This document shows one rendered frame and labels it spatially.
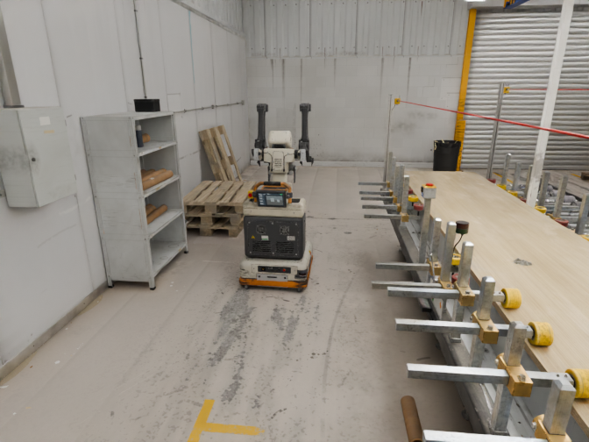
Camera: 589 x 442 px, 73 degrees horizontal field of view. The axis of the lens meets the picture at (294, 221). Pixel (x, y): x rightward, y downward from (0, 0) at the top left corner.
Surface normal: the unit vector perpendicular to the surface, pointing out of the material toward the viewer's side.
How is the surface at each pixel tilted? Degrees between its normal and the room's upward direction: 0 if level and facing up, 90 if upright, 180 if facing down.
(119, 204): 90
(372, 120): 90
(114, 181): 90
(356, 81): 90
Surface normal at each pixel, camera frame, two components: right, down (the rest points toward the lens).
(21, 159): -0.11, 0.31
